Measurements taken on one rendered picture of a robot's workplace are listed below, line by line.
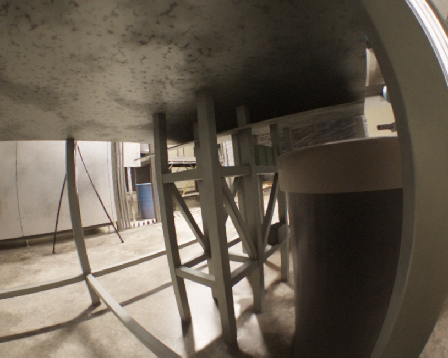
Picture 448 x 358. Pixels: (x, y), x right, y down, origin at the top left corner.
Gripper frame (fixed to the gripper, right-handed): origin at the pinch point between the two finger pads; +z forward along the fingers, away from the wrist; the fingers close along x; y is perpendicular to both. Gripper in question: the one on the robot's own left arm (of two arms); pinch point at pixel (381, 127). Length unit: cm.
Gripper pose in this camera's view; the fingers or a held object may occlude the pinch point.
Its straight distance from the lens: 116.4
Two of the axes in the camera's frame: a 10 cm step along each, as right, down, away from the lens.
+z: -8.7, 0.9, 4.9
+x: 4.8, -0.8, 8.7
